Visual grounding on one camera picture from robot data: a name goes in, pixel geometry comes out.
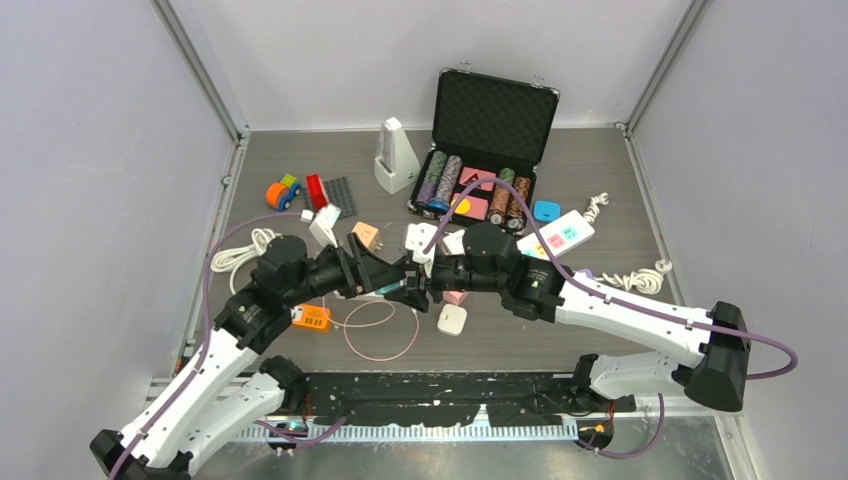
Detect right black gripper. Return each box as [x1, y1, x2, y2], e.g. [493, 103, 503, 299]
[385, 247, 504, 313]

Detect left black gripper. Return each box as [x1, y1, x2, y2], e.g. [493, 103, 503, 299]
[285, 232, 405, 307]

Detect white plug adapter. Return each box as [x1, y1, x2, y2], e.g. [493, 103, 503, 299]
[437, 304, 468, 336]

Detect teal plug adapter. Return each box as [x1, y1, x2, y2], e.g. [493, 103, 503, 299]
[375, 280, 405, 296]

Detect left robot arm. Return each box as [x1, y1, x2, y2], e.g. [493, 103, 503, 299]
[90, 235, 435, 479]

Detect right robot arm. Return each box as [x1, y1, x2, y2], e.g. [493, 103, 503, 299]
[391, 223, 751, 412]

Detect pink cube socket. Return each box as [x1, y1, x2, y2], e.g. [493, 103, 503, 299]
[443, 291, 469, 307]

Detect orange cube socket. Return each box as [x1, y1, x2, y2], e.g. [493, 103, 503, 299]
[351, 222, 383, 253]

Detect white power strip with usb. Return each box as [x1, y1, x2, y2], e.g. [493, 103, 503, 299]
[332, 290, 385, 302]

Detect orange power strip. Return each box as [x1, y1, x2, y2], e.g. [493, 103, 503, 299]
[291, 304, 332, 333]

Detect grey building baseplate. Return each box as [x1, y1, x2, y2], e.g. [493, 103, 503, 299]
[304, 176, 358, 218]

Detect red toy brick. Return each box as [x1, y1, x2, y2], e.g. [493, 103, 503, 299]
[306, 174, 330, 212]

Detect white metronome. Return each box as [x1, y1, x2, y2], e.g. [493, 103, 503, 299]
[374, 117, 420, 194]

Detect toy car blocks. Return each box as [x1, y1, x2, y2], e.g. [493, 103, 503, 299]
[265, 174, 302, 212]

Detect blue small charger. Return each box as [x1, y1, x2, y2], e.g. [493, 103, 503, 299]
[532, 200, 561, 223]

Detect white colourful power strip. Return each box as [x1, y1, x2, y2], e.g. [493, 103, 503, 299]
[517, 210, 595, 260]

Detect black poker chip case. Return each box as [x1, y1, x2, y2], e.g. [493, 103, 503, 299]
[407, 68, 560, 220]

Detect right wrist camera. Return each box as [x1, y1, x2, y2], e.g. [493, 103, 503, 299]
[404, 223, 466, 265]

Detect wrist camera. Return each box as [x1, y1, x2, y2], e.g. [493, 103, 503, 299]
[300, 204, 341, 247]
[404, 223, 466, 265]

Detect pink usb cable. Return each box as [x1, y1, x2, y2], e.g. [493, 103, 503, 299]
[321, 298, 421, 363]

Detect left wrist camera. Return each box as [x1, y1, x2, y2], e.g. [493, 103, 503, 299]
[300, 204, 341, 247]

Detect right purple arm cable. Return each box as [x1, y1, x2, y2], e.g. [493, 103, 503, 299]
[423, 176, 799, 462]

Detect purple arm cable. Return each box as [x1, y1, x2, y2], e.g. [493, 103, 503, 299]
[423, 176, 799, 462]
[105, 210, 307, 480]

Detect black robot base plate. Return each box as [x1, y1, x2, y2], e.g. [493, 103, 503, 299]
[278, 372, 636, 427]

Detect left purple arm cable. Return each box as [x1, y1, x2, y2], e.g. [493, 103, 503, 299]
[105, 210, 307, 480]

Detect white coiled power cord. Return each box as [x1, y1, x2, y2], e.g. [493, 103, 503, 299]
[209, 227, 283, 296]

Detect white cord bundle right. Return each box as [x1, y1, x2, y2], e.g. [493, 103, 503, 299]
[582, 192, 674, 296]

